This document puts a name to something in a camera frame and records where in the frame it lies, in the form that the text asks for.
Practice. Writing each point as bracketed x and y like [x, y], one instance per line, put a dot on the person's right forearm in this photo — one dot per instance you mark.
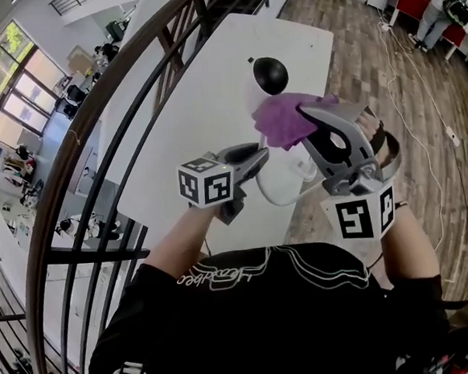
[408, 249]

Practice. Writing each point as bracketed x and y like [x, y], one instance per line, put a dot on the person's left forearm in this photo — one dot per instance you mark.
[178, 243]

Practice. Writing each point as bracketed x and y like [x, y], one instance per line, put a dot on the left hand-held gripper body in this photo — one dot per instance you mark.
[218, 187]

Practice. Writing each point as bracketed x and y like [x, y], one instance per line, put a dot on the black metal railing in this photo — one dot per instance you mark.
[102, 254]

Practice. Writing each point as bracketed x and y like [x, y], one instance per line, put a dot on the white power strip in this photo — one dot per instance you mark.
[452, 136]

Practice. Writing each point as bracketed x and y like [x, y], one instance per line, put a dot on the glass entrance doors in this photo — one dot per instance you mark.
[16, 90]

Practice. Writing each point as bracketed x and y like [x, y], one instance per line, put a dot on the person's right hand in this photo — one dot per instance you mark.
[368, 125]

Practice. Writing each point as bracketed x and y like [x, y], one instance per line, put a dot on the white table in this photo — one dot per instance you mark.
[213, 123]

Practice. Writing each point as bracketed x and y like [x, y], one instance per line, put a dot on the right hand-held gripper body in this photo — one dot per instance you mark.
[353, 219]

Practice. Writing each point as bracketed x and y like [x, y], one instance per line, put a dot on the white camera with black dome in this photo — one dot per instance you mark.
[269, 74]

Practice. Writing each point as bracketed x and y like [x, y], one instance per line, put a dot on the person's black printed t-shirt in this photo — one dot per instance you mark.
[249, 334]

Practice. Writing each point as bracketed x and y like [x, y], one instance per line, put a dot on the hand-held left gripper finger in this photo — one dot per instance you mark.
[254, 166]
[241, 152]

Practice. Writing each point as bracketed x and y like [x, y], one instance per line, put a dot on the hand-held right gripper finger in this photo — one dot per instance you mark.
[345, 119]
[320, 163]

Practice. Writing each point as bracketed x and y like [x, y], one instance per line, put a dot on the cardboard box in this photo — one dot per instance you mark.
[81, 61]

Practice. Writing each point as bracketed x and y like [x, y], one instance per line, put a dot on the purple cloth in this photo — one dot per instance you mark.
[281, 118]

